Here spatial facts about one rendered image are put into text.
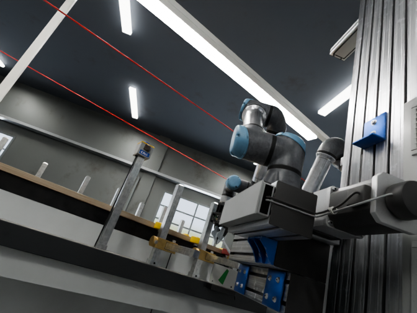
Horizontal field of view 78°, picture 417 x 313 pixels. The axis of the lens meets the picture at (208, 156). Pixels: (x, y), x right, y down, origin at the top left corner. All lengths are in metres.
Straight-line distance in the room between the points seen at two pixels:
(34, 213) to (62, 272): 0.32
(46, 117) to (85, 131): 0.99
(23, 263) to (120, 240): 0.46
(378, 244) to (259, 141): 0.44
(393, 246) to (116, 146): 6.64
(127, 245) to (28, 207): 0.50
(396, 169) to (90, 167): 6.55
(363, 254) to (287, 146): 0.39
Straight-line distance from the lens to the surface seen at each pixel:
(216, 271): 1.54
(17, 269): 1.25
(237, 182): 1.34
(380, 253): 0.70
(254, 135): 0.90
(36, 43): 2.49
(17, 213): 1.43
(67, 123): 7.43
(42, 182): 1.41
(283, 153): 0.90
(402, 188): 0.49
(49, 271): 1.26
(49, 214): 1.43
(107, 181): 6.73
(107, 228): 1.25
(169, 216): 1.36
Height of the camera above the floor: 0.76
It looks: 22 degrees up
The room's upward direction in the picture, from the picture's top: 19 degrees clockwise
